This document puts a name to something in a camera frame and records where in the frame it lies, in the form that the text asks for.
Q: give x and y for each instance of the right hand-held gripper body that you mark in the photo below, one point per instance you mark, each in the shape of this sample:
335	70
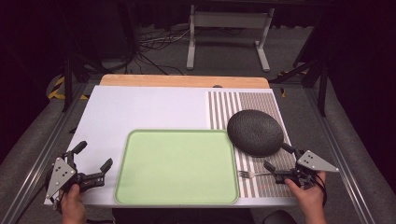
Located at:
313	162

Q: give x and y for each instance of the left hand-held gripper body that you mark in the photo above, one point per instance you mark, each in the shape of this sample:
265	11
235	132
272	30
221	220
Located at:
59	175

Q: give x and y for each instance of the silver metal fork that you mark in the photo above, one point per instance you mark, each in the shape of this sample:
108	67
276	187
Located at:
247	174

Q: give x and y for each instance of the person's left hand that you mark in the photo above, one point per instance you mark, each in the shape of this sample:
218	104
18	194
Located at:
73	203

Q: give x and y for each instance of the person's right hand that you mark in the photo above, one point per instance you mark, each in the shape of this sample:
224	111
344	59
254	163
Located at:
309	199

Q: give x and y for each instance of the yellow black floor tape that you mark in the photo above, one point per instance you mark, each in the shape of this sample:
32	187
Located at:
56	90

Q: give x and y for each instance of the black metal stand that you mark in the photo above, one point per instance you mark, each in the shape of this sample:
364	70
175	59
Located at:
322	87
67	84

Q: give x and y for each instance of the white board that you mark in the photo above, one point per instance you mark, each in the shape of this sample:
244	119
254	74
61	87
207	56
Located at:
140	107

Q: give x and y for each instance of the light green tray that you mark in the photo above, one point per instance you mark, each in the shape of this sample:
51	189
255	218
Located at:
177	166

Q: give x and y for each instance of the brown white striped placemat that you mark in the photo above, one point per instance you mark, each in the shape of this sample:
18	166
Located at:
224	105

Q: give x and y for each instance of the grey metal stand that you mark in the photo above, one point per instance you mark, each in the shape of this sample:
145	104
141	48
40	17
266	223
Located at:
230	20

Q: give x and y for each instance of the aluminium rail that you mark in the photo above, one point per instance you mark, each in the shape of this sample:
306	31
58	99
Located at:
342	161
40	161

